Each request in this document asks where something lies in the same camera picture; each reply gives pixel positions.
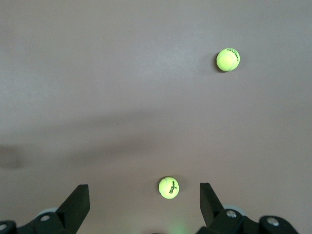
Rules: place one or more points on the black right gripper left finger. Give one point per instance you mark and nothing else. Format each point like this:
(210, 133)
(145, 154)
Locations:
(73, 214)

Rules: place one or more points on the yellow-green tennis ball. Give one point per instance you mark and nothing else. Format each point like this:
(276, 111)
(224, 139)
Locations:
(228, 59)
(168, 187)

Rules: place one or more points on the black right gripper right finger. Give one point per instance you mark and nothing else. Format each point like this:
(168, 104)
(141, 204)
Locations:
(219, 219)

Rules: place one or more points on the brown table cover sheet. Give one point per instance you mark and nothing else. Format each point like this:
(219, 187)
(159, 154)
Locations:
(97, 73)

